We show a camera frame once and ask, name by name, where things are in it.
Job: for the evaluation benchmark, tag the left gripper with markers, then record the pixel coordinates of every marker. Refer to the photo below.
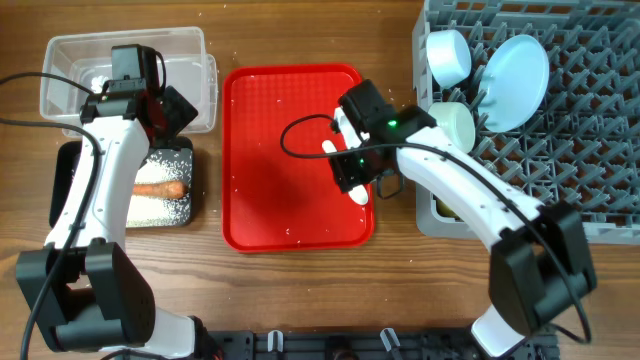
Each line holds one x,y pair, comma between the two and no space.
179,109

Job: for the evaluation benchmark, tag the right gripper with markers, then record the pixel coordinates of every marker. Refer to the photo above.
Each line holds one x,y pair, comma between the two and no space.
347,170

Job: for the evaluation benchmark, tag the white plastic spoon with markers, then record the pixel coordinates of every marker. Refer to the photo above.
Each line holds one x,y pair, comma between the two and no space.
358,194

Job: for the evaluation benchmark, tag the white rice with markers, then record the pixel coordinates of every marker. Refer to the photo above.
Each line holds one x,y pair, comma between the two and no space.
162,166

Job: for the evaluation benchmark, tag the white tissue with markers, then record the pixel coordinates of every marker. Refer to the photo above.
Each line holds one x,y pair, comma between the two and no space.
98,83

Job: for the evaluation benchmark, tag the yellow plastic cup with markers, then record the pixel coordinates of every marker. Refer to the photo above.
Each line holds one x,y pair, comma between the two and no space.
444,210

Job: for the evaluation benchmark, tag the green bowl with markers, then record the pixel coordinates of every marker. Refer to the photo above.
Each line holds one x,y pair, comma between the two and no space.
457,122

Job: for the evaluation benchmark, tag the light blue bowl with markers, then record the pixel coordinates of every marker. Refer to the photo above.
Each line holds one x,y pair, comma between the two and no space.
448,57

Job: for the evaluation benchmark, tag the light blue plate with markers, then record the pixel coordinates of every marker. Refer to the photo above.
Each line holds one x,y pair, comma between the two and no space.
515,81

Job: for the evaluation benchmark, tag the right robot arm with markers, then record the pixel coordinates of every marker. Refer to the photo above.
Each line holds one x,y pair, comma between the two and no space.
540,261

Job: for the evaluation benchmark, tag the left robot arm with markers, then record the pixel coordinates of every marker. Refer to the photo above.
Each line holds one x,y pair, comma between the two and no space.
84,293

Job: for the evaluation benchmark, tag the grey dishwasher rack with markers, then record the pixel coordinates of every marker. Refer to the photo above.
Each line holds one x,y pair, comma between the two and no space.
582,144

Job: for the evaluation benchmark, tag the red serving tray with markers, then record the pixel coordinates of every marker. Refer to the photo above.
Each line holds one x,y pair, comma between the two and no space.
272,202

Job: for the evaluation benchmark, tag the clear plastic bin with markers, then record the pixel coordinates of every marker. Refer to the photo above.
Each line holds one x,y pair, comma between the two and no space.
190,69

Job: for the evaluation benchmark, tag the black plastic tray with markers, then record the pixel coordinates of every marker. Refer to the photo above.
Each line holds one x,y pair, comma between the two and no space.
67,161

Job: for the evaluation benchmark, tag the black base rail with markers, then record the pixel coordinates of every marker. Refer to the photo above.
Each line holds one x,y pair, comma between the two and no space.
432,344

